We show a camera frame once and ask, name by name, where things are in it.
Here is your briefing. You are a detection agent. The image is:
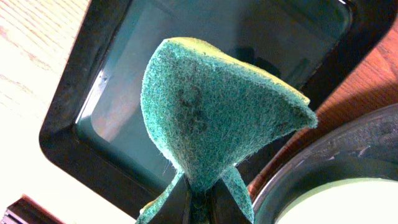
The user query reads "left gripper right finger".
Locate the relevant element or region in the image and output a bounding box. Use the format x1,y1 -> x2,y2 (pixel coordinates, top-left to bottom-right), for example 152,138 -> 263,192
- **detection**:
210,179 -> 251,224

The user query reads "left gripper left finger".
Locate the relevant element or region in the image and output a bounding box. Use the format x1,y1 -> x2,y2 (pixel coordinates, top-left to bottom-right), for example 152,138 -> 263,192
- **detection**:
149,174 -> 192,224

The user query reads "green scouring sponge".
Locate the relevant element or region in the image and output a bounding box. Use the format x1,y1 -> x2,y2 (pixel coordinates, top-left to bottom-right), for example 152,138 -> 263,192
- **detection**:
138,37 -> 318,223

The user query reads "pale green plate front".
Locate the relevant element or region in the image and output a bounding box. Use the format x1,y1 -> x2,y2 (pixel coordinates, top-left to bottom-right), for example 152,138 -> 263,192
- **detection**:
275,178 -> 397,224

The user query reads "rectangular black tray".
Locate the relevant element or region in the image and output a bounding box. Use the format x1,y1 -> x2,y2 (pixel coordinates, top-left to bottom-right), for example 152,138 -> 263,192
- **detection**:
39,0 -> 397,218

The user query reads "round black tray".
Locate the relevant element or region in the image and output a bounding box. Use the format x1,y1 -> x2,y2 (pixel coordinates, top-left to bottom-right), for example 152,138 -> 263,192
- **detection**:
254,105 -> 397,224

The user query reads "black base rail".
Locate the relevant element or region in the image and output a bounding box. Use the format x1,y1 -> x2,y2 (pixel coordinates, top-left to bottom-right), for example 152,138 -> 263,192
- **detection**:
1,195 -> 65,224

